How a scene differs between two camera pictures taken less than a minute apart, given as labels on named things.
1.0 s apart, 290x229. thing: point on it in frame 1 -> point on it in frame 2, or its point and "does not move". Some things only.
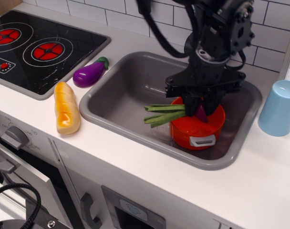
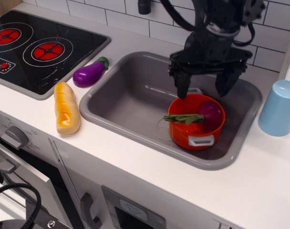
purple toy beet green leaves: x=169 y=112 -> x=209 y=113
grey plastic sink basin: x=118 y=87 does not move
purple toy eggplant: x=86 y=76 does not move
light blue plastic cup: x=277 y=116 does not move
